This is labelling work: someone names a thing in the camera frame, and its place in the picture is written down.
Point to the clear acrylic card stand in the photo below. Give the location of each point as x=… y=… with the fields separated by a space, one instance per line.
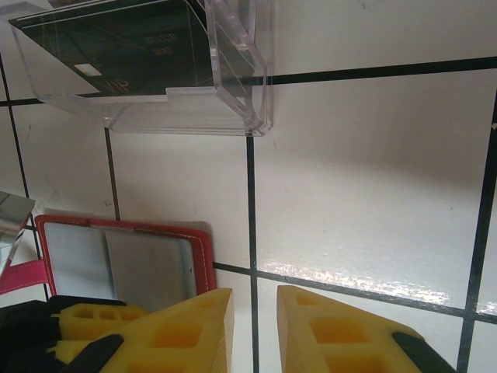
x=174 y=124

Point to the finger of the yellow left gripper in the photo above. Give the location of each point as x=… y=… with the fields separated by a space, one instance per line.
x=89 y=328
x=58 y=349

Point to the black VIP card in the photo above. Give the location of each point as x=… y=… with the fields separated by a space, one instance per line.
x=116 y=46

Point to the silver reflective card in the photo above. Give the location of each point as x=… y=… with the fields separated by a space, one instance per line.
x=11 y=217

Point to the grey card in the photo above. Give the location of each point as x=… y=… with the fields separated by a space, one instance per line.
x=147 y=264

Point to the red leather card holder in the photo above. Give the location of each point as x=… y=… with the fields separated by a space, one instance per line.
x=202 y=264

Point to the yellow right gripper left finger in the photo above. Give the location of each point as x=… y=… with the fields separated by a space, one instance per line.
x=174 y=338

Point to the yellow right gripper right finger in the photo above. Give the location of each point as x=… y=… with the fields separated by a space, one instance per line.
x=349 y=342

